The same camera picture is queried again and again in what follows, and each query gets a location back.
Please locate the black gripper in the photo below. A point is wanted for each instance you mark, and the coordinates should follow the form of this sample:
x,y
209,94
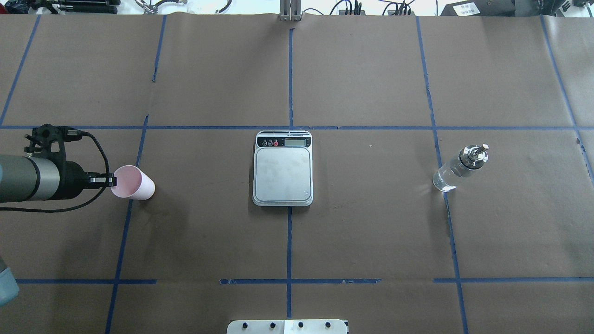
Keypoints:
x,y
73,179

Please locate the pink plastic cup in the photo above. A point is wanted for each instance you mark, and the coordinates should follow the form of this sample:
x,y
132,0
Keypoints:
x,y
132,183

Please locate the clear glass sauce bottle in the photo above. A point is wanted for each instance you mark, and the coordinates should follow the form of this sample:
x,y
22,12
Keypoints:
x,y
468,161

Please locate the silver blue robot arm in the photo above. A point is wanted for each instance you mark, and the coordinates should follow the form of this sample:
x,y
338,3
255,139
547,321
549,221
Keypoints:
x,y
41,179

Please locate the grey digital kitchen scale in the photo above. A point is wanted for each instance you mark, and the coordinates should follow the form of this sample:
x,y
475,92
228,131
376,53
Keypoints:
x,y
283,168

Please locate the black flat box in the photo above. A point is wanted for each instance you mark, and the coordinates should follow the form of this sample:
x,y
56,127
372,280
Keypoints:
x,y
486,8

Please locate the aluminium frame post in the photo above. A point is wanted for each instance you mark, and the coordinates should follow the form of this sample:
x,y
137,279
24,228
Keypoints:
x,y
290,10

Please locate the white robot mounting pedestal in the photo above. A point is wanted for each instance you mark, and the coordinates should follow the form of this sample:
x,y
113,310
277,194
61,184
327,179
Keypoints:
x,y
289,326

